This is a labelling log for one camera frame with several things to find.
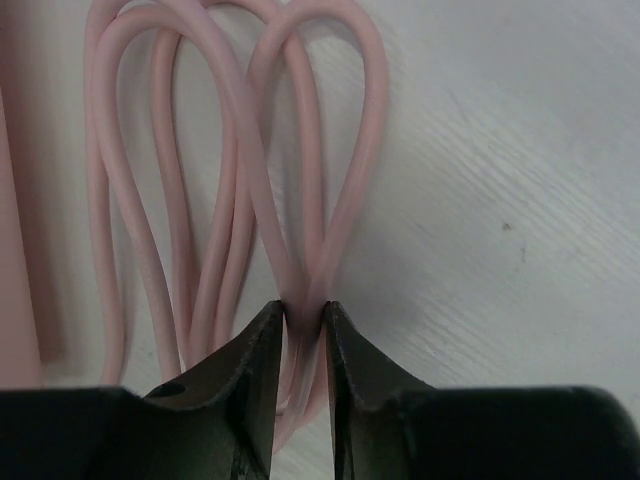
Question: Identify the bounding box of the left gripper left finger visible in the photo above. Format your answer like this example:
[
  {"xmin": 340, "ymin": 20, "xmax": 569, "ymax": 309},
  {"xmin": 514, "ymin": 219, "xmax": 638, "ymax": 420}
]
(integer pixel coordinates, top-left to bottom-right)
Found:
[{"xmin": 1, "ymin": 301, "xmax": 284, "ymax": 479}]

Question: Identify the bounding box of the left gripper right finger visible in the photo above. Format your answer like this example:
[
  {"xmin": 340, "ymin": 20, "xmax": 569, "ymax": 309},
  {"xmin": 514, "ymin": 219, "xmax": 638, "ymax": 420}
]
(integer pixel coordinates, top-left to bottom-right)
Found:
[{"xmin": 323, "ymin": 302, "xmax": 639, "ymax": 479}]

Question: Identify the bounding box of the pink power strip cord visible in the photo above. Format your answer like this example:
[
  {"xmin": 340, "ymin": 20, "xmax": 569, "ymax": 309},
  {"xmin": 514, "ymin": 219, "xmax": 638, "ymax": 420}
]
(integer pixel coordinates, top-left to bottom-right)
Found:
[{"xmin": 83, "ymin": 0, "xmax": 390, "ymax": 454}]

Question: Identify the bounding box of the pink power strip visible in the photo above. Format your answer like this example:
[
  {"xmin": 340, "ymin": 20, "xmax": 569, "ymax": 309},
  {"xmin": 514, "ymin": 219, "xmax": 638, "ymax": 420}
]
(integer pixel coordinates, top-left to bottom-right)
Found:
[{"xmin": 1, "ymin": 1, "xmax": 66, "ymax": 389}]

